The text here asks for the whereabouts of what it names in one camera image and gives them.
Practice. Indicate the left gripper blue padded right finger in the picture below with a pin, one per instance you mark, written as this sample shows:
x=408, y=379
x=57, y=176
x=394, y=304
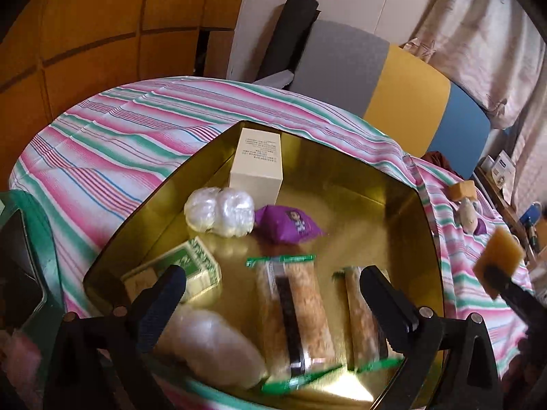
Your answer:
x=395, y=315

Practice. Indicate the yellow sponge cake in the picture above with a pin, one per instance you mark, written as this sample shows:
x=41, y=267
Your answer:
x=459, y=191
x=503, y=252

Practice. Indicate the white plastic wrapped snack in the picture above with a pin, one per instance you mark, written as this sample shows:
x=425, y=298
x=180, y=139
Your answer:
x=213, y=350

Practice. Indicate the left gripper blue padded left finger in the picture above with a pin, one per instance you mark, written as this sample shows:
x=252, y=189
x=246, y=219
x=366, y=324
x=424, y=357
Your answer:
x=154, y=306

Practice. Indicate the striped pink green bedsheet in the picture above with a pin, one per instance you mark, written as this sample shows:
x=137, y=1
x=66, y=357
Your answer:
x=95, y=163

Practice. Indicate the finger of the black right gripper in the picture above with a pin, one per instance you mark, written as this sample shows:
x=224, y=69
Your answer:
x=522, y=302

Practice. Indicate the cream round bun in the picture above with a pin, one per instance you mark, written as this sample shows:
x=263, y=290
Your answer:
x=468, y=216

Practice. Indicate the white blue medicine box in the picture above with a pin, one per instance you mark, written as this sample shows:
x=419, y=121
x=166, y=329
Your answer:
x=503, y=173

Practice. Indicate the wooden side desk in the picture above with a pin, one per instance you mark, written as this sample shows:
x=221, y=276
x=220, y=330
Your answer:
x=491, y=192

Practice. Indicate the blue round container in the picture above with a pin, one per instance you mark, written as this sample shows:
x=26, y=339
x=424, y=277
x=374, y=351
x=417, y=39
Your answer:
x=531, y=216

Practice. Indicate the green white small box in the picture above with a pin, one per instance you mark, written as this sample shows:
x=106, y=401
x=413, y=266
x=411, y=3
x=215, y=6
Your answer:
x=202, y=272

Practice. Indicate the grey yellow blue chair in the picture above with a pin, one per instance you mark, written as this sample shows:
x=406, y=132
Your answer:
x=399, y=94

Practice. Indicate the gold metal tray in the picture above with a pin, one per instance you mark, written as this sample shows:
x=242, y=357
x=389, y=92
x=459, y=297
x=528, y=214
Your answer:
x=366, y=216

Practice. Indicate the white plastic wrapped ball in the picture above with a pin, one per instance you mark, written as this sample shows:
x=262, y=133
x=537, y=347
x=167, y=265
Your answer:
x=226, y=212

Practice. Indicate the pink patterned curtain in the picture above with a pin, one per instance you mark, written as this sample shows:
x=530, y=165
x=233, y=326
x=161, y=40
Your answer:
x=492, y=49

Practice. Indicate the purple snack packet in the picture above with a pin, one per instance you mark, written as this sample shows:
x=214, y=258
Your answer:
x=284, y=224
x=480, y=228

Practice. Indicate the beige printed carton box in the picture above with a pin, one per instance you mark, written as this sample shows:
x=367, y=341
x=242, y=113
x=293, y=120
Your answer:
x=258, y=166

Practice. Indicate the rice cracker bar packet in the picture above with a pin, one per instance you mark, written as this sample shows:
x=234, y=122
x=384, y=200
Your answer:
x=297, y=344

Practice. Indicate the black rolled mat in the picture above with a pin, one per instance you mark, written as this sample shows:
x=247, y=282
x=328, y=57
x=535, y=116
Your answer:
x=288, y=37

